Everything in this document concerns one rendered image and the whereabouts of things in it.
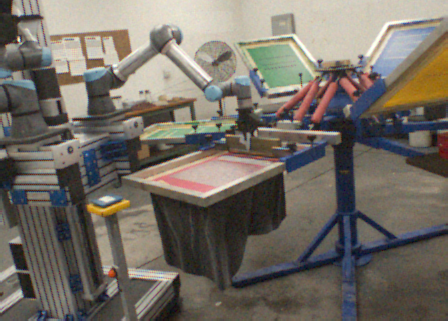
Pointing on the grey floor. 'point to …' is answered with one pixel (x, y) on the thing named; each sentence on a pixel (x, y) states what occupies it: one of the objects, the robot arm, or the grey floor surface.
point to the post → (118, 253)
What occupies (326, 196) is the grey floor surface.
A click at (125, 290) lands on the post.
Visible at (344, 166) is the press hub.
